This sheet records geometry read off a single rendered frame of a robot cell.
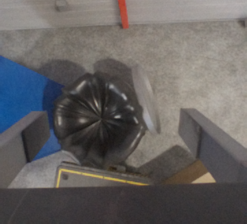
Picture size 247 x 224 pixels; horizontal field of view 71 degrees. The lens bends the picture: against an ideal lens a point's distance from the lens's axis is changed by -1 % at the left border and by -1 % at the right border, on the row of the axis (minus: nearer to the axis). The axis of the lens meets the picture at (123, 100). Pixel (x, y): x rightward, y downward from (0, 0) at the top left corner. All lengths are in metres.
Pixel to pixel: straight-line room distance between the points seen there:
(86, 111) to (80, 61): 0.78
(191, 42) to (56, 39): 1.30
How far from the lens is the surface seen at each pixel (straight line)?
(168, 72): 1.65
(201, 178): 1.39
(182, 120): 0.16
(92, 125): 1.08
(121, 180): 1.32
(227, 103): 1.75
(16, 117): 1.12
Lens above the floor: 1.57
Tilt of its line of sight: 81 degrees down
